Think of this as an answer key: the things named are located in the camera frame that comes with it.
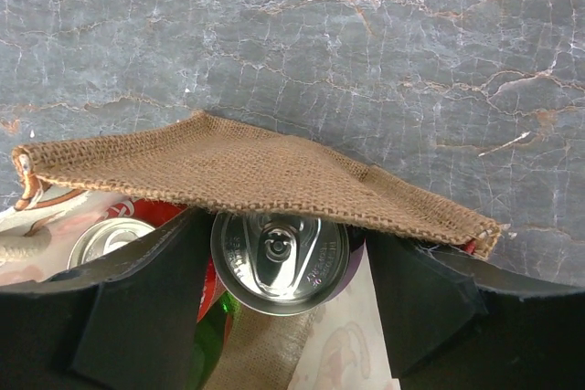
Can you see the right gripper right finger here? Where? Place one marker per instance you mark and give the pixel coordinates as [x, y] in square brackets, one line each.
[451, 321]

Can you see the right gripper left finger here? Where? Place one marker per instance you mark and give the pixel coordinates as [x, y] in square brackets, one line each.
[123, 321]

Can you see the burlap canvas bag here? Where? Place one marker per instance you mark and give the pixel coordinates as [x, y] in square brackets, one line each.
[223, 166]

